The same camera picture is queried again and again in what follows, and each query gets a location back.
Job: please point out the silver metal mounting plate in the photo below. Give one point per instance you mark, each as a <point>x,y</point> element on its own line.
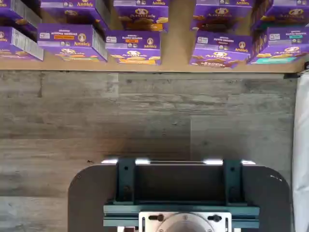
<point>144,227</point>

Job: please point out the brown particle board shelf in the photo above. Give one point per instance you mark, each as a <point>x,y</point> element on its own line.
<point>154,68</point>

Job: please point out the teal aluminium frame crossbar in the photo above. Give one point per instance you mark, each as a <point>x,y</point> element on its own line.
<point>120,212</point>

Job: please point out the purple Annie's snack box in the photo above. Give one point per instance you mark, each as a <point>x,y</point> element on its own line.
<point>14,41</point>
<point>9,7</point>

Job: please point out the purple Annie's box orange label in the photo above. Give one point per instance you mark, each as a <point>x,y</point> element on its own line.
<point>72,14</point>
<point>142,14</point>
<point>132,38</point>
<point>67,33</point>

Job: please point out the teal aluminium frame rail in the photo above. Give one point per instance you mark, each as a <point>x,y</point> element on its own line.
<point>233,181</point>
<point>125,181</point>

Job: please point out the white fabric curtain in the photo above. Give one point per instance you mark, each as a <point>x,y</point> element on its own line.
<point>301,145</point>

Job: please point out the purple Annie's box teal label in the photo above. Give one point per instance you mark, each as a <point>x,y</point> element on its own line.
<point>285,38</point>
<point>287,12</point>

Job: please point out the dark rounded robot cart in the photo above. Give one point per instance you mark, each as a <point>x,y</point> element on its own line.
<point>91,193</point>

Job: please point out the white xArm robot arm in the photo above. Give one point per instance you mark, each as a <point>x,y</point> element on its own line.
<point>186,226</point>

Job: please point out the purple Annie's box brown label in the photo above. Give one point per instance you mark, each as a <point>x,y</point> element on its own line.
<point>222,14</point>
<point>217,42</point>

